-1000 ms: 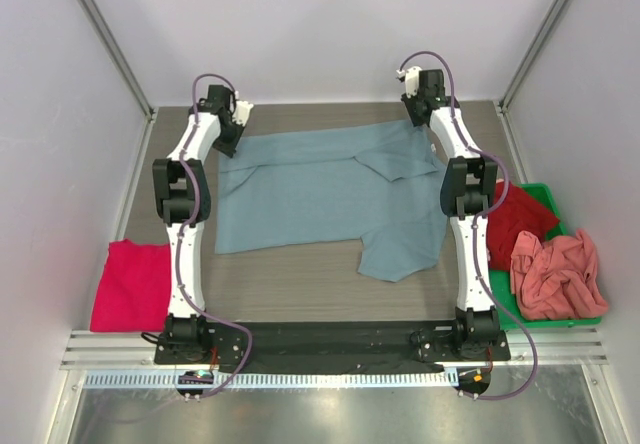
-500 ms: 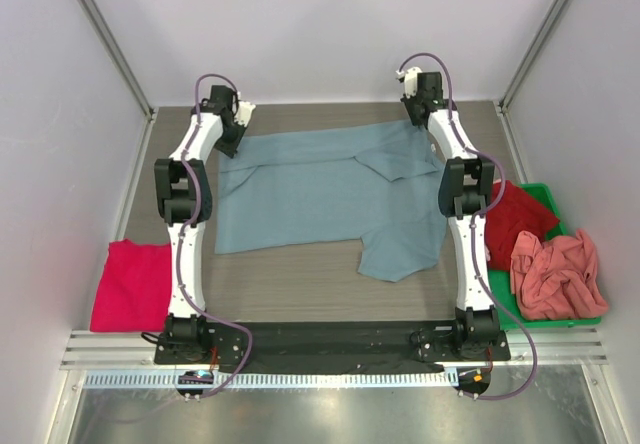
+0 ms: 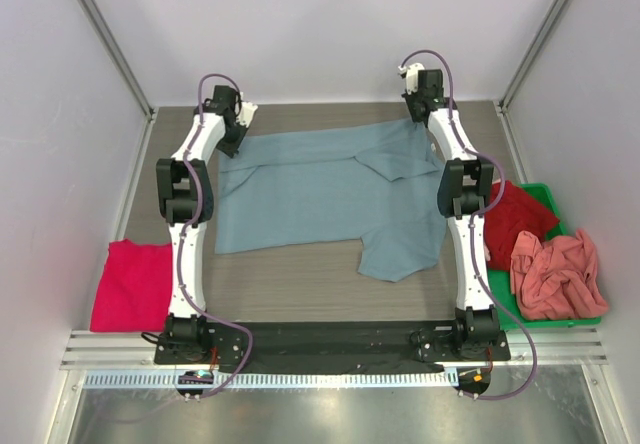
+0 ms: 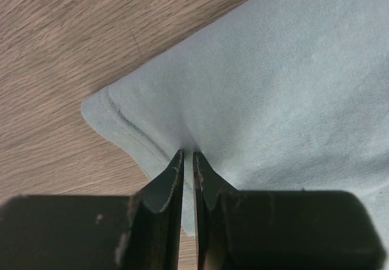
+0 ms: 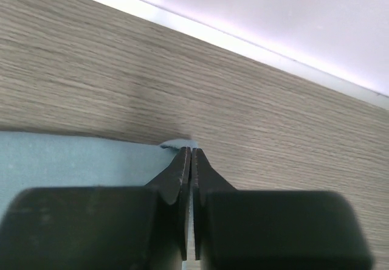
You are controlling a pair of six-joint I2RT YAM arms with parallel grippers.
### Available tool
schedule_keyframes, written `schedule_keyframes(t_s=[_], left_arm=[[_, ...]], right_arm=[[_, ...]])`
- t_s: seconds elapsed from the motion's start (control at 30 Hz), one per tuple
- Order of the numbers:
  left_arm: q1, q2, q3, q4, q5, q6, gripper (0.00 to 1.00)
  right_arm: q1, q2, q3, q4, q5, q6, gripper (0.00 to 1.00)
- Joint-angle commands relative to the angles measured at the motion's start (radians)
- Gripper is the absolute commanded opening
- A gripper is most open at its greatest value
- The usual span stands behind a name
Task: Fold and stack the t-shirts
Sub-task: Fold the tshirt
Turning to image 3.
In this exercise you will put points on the left aluminium frame post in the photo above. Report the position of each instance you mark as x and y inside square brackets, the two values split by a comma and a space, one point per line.
[103, 31]

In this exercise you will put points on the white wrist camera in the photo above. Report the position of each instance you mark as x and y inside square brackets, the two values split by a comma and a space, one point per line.
[246, 113]
[411, 76]

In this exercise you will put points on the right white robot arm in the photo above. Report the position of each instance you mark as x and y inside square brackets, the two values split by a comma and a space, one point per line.
[464, 192]

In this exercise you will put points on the blue-grey t shirt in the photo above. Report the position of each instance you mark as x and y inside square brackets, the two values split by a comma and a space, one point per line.
[373, 183]

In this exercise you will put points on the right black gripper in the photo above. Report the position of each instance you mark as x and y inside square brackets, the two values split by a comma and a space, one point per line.
[416, 112]

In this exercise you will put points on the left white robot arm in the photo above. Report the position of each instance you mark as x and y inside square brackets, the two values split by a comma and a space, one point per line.
[186, 202]

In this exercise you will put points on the dark red t shirt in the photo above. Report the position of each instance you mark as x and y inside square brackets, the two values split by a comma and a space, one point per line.
[516, 211]

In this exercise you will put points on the salmon pink t shirt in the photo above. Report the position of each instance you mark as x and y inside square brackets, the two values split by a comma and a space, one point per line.
[556, 279]

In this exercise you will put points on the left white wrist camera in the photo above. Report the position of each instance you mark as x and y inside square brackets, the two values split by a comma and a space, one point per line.
[246, 113]

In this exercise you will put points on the folded magenta t shirt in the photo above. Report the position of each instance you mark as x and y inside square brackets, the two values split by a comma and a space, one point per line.
[134, 290]

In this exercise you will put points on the white slotted cable duct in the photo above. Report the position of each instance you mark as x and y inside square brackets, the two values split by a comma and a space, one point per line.
[193, 380]

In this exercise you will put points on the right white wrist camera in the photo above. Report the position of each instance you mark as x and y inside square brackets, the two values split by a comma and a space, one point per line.
[411, 76]

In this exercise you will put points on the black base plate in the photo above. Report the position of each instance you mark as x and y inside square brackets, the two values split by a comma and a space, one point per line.
[326, 348]

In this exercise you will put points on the right aluminium frame post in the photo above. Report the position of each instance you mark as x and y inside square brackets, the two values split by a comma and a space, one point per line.
[542, 35]

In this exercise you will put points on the aluminium frame post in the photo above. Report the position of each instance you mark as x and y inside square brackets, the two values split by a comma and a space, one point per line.
[542, 35]
[103, 31]

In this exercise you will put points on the green plastic tray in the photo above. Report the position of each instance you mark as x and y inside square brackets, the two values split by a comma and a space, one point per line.
[499, 281]

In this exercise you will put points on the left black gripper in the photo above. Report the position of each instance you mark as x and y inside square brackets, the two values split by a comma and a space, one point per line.
[233, 149]

